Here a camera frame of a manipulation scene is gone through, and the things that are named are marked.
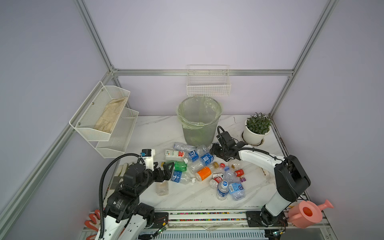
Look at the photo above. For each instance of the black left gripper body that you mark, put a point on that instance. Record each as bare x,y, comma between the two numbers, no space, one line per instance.
155,176

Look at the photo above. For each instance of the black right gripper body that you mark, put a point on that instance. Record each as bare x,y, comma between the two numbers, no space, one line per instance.
219,151

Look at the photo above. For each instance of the tall blue label water bottle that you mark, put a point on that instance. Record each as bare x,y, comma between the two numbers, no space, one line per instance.
202,162

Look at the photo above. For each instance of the short bottle blue white cap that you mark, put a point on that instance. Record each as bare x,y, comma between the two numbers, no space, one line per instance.
222,190

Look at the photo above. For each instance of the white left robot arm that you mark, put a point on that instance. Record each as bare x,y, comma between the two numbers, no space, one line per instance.
124,217

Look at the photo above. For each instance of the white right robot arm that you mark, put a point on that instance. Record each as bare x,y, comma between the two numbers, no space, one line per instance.
290,176

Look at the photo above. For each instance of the green lined trash bin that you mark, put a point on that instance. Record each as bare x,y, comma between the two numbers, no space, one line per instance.
199,118

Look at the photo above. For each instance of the clear bottle blue label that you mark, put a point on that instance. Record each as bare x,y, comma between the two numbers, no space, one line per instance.
182,178

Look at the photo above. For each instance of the clear empty bottle green cap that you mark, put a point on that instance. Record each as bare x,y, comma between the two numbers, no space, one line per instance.
162,189

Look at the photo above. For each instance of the green soda bottle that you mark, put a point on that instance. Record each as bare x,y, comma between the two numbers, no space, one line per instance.
178,166

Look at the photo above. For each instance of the clear jar brown residue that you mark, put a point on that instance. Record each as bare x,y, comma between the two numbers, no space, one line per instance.
235,164

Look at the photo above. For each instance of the small red cap bottle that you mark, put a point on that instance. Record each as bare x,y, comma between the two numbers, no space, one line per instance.
239,173

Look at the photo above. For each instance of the clear crushed bottle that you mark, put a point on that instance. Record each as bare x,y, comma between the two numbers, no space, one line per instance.
183,147

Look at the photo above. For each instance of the small blue label bottle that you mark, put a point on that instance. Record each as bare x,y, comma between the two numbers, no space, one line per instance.
194,155

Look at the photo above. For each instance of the orange label bottle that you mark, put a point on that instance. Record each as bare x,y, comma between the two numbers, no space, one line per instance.
206,171

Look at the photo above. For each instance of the potted green succulent plant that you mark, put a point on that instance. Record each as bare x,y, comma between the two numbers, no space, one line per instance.
257,127

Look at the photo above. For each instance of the large crushed blue label bottle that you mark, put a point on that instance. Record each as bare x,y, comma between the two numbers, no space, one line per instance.
236,189

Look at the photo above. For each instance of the white two-tier mesh shelf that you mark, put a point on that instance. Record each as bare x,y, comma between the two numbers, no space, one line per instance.
107,145

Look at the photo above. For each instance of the beige cloth in shelf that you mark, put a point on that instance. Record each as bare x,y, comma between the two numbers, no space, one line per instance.
110,115

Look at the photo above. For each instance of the orange white work glove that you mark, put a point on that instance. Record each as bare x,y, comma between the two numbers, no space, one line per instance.
92,225

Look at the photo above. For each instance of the pink watering can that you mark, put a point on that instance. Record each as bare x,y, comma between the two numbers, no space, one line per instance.
307,213

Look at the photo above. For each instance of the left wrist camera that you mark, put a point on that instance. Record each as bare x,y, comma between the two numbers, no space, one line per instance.
148,156

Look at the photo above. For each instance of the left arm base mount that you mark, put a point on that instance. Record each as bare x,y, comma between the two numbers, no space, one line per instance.
155,222

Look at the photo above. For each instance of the white wire wall basket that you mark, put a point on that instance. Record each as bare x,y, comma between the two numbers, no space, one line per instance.
208,81

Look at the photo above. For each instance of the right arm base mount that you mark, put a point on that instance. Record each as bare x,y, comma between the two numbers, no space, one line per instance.
265,219

